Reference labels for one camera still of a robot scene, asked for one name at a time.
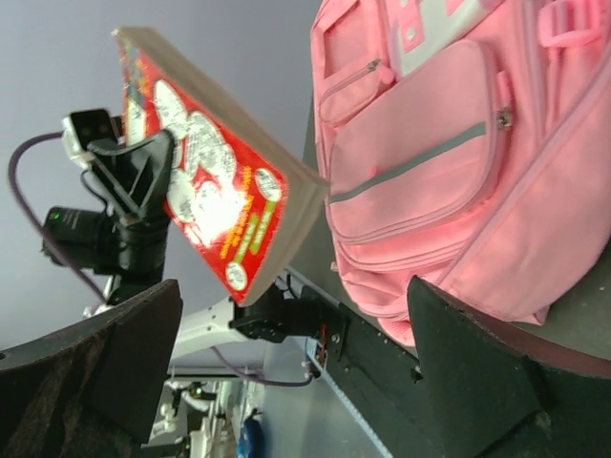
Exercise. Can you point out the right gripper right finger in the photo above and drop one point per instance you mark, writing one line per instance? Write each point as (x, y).
(499, 391)

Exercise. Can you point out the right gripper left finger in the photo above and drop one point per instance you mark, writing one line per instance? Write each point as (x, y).
(92, 388)

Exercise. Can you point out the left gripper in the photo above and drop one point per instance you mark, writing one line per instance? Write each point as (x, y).
(131, 242)

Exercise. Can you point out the red cartoon book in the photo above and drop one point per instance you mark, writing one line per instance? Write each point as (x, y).
(243, 200)

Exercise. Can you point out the pink student backpack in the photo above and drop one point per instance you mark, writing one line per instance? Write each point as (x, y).
(466, 143)

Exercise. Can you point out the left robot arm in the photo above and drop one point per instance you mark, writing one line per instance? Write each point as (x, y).
(70, 240)

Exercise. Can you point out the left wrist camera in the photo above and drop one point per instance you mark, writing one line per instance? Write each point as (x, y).
(83, 127)

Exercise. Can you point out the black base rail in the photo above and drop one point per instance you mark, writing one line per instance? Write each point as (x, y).
(380, 377)

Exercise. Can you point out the white cable duct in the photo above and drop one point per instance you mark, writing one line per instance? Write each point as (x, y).
(359, 418)

